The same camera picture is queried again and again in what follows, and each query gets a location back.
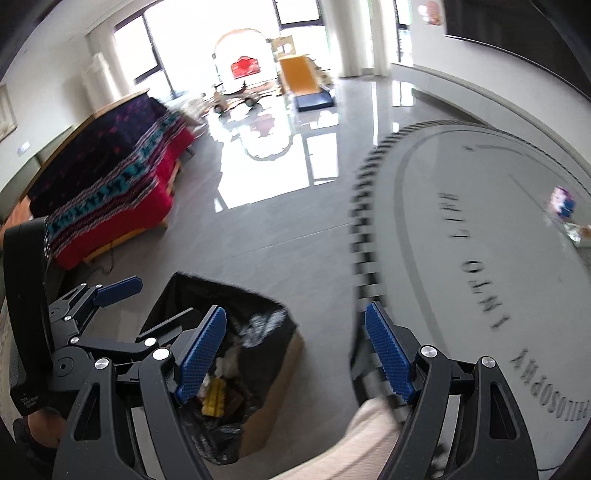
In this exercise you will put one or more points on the large dark panel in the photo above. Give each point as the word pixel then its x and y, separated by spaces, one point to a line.
pixel 521 27

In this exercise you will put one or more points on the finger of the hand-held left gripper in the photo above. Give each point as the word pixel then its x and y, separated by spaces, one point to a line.
pixel 115 346
pixel 117 288

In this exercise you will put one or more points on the white arched playhouse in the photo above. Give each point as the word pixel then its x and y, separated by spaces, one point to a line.
pixel 221 55

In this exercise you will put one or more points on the silver foil wrapper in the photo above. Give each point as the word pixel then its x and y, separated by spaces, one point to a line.
pixel 577 230

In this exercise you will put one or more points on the blue floor mat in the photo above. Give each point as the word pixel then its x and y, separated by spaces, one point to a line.
pixel 315 101

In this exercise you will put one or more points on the white curtain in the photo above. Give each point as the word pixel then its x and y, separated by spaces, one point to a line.
pixel 355 37
pixel 117 60

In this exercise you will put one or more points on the round table with black legs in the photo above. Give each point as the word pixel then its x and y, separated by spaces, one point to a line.
pixel 461 194

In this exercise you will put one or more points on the yellow toy slide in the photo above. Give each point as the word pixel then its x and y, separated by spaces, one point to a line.
pixel 300 74

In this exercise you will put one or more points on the framed wall picture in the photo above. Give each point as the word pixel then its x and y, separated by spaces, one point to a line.
pixel 5 113

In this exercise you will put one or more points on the white wall outlet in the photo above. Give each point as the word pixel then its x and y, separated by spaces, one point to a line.
pixel 23 148

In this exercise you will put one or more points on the brown cardboard box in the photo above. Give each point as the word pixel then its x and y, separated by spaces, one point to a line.
pixel 281 392

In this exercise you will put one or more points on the wall poster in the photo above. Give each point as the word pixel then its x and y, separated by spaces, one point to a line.
pixel 431 11

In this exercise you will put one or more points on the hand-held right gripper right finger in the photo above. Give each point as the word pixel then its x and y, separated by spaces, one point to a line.
pixel 388 350

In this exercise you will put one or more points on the person's white trouser leg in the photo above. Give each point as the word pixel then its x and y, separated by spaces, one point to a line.
pixel 369 438

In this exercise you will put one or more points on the white crumpled tissue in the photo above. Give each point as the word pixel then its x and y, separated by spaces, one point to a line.
pixel 229 363

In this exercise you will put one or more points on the brown cardboard piece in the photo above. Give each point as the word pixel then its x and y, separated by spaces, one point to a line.
pixel 238 402

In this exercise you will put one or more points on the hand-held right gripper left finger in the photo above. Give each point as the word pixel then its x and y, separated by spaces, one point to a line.
pixel 203 350

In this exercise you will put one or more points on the colourful snack wrapper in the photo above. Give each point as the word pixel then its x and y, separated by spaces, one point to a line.
pixel 561 201

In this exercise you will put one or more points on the white standing air conditioner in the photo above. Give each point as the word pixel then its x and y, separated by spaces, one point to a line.
pixel 98 76

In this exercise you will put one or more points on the wooden sofa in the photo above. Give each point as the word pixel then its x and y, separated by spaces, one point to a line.
pixel 129 239

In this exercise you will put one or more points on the wooden toy house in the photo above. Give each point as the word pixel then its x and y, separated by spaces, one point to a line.
pixel 285 46

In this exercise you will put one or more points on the yellow plastic object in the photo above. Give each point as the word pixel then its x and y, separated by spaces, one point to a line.
pixel 214 397

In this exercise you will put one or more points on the printed striped blanket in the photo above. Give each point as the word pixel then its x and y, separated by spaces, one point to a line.
pixel 115 184

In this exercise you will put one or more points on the ride-on toy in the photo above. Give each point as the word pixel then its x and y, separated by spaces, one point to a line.
pixel 235 99

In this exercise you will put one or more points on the black plastic bag liner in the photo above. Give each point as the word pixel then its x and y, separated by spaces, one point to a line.
pixel 261 360

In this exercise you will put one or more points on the person's left hand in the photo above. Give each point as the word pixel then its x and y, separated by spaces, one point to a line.
pixel 41 429

